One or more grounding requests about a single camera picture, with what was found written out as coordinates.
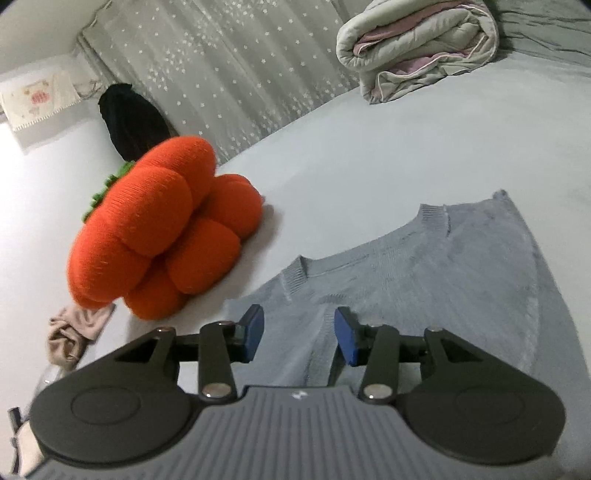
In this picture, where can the grey quilted bedspread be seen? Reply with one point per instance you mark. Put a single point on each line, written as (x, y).
(545, 27)

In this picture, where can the grey star print curtain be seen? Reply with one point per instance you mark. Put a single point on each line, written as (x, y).
(231, 69)

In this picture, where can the folded grey pink quilt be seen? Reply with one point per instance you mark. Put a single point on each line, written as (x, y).
(415, 41)

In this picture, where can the crumpled beige cloth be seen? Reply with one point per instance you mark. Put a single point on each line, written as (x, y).
(74, 332)

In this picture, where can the light grey bed sheet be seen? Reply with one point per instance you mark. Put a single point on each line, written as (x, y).
(369, 152)

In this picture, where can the grey knitted sweater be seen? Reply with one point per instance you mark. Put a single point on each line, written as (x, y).
(438, 286)

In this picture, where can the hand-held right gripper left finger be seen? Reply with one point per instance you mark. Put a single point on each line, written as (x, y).
(253, 330)

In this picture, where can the black garment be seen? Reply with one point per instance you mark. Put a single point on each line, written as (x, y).
(131, 120)

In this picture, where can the orange pumpkin plush cushion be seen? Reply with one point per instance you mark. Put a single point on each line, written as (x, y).
(152, 221)

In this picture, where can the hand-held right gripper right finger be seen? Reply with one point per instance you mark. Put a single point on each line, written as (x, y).
(346, 334)

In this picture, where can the embroidered white wall cloth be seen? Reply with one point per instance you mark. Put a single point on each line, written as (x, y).
(37, 99)

